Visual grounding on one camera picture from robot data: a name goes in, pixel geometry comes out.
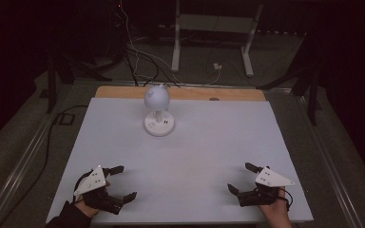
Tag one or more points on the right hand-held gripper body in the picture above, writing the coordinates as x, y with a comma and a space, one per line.
266, 186

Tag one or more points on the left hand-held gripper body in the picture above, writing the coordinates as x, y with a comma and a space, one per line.
92, 183

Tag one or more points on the white round-head desk lamp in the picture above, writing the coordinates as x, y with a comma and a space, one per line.
157, 98

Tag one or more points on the person's left hand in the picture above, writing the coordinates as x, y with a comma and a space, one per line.
87, 207

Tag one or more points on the person's right hand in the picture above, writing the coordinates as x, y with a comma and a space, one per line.
275, 210

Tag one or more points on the white table cover sheet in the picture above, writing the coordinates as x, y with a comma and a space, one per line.
202, 152

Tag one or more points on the black tripod stand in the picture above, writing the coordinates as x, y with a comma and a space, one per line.
309, 79
55, 72

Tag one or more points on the white plug adapter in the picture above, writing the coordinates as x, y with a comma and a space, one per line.
217, 66

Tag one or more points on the metal floor rail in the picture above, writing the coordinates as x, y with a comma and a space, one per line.
19, 171
332, 164

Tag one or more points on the white metal stand frame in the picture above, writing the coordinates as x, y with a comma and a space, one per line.
214, 23

